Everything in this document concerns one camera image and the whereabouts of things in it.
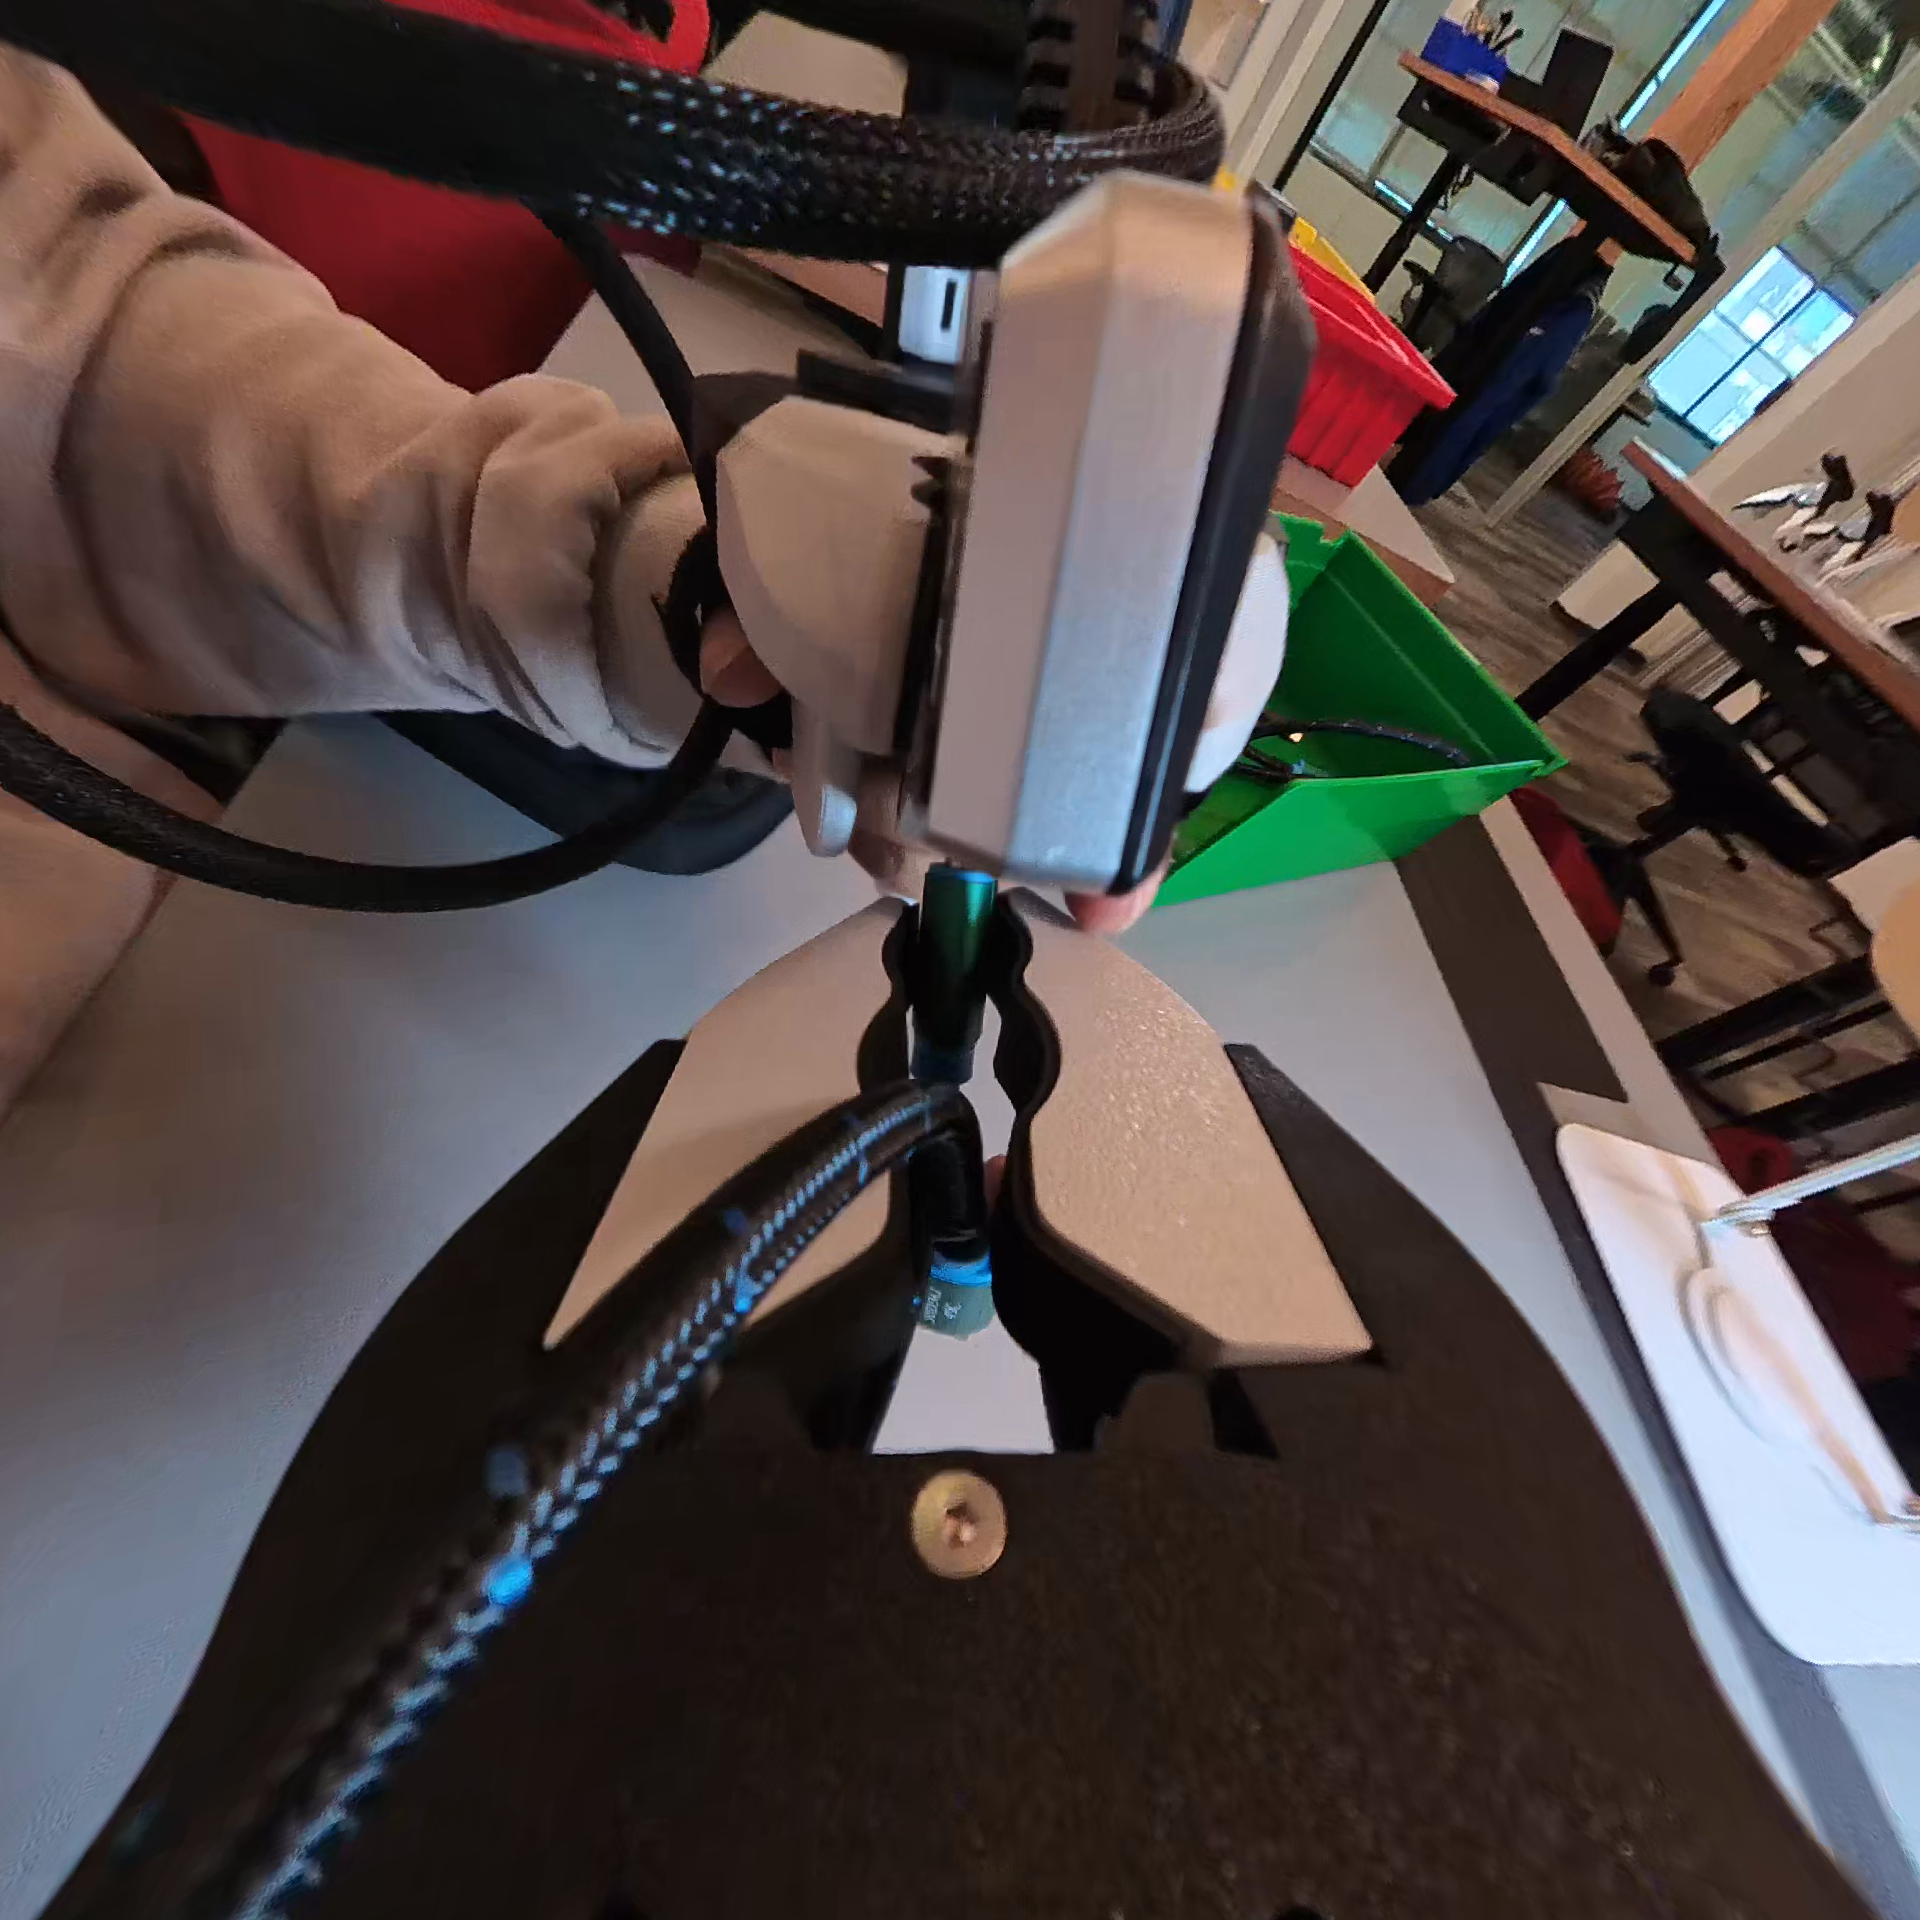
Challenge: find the wood edged desk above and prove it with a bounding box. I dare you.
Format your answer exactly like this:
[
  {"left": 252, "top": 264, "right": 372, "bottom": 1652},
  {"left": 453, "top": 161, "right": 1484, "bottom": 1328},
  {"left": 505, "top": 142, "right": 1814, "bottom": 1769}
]
[{"left": 1515, "top": 442, "right": 1920, "bottom": 842}]

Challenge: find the person's left forearm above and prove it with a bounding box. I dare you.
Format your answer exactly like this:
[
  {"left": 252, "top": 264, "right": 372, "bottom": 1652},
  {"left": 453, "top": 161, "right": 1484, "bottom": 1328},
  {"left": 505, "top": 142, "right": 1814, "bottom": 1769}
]
[{"left": 0, "top": 46, "right": 714, "bottom": 768}]

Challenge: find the person's left hand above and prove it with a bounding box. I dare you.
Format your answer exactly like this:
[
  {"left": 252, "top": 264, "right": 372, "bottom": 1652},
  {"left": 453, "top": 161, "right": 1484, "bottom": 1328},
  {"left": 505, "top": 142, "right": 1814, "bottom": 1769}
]
[{"left": 698, "top": 612, "right": 1172, "bottom": 938}]

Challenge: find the black office chair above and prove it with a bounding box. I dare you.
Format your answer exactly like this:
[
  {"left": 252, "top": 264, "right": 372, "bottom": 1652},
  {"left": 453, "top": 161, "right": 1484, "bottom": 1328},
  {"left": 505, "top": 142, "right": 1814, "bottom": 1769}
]
[{"left": 1590, "top": 691, "right": 1847, "bottom": 986}]

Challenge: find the green plastic bin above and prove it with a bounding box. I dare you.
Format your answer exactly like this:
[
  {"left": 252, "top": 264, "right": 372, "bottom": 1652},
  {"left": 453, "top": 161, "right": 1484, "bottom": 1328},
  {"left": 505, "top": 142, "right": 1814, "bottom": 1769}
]
[{"left": 1155, "top": 515, "right": 1567, "bottom": 911}]

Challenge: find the blue hanging jacket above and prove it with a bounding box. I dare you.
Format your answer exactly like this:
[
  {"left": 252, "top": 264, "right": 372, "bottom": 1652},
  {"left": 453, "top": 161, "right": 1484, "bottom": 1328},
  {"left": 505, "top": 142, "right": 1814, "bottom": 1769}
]
[{"left": 1395, "top": 241, "right": 1601, "bottom": 505}]

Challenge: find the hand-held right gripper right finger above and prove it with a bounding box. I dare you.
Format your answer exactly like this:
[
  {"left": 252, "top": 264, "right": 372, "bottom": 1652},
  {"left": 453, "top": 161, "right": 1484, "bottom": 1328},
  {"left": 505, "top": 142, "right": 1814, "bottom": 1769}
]
[{"left": 990, "top": 896, "right": 1378, "bottom": 1451}]

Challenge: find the red plastic bin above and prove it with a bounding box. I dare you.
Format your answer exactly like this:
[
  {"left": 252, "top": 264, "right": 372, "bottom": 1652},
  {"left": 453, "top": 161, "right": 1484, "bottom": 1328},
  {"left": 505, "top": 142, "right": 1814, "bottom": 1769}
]
[{"left": 1282, "top": 225, "right": 1457, "bottom": 490}]

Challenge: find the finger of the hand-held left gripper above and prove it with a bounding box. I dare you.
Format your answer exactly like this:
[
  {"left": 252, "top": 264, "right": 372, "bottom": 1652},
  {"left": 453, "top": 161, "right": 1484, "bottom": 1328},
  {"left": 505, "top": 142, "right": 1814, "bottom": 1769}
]
[
  {"left": 714, "top": 398, "right": 965, "bottom": 859},
  {"left": 1182, "top": 532, "right": 1297, "bottom": 793}
]

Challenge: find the wooden standing desk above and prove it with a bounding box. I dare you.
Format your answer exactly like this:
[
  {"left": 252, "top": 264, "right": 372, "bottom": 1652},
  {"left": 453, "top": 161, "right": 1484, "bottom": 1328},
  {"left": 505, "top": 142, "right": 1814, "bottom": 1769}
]
[{"left": 1395, "top": 54, "right": 1729, "bottom": 302}]

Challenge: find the white stand base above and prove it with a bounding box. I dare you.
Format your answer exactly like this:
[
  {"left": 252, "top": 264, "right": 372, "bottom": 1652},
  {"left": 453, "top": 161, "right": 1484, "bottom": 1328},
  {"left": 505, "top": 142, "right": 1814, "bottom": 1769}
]
[{"left": 1551, "top": 1118, "right": 1920, "bottom": 1667}]

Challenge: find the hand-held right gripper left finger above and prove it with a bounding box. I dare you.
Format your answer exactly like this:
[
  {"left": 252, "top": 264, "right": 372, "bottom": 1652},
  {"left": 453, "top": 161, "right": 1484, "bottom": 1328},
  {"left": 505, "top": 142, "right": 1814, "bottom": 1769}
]
[{"left": 543, "top": 900, "right": 923, "bottom": 1451}]

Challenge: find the black mesh wrist rest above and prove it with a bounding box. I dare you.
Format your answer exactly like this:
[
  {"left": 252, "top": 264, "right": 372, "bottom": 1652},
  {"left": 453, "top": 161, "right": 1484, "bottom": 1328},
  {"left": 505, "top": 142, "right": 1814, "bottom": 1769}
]
[{"left": 382, "top": 711, "right": 797, "bottom": 880}]

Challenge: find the red fabric bin white label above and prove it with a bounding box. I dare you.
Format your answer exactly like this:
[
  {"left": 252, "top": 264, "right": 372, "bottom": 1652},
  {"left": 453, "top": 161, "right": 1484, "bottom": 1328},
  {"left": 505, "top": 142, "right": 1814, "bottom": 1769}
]
[{"left": 180, "top": 0, "right": 714, "bottom": 394}]

